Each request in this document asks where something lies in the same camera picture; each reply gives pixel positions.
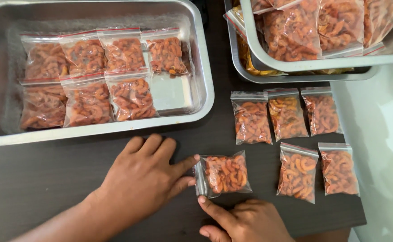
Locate person's right hand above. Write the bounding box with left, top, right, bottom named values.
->
left=198, top=196, right=295, bottom=242

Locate person's left hand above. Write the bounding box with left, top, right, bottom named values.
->
left=97, top=134, right=201, bottom=233

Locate clear orange snack bag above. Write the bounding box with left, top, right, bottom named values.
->
left=318, top=143, right=360, bottom=197
left=266, top=88, right=309, bottom=142
left=193, top=150, right=253, bottom=199
left=231, top=91, right=273, bottom=146
left=301, top=87, right=343, bottom=136
left=276, top=142, right=319, bottom=204

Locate group of orange snack packets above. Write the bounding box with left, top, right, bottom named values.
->
left=19, top=27, right=192, bottom=131

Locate yellow snack bag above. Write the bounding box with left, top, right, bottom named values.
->
left=237, top=34, right=286, bottom=76

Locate large steel tray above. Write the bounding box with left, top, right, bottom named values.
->
left=0, top=0, right=215, bottom=147

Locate red-sealed clear bag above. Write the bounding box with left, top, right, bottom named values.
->
left=224, top=6, right=265, bottom=38

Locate big orange snack bag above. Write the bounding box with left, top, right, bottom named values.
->
left=250, top=0, right=275, bottom=15
left=363, top=0, right=393, bottom=48
left=317, top=0, right=366, bottom=57
left=263, top=0, right=322, bottom=63

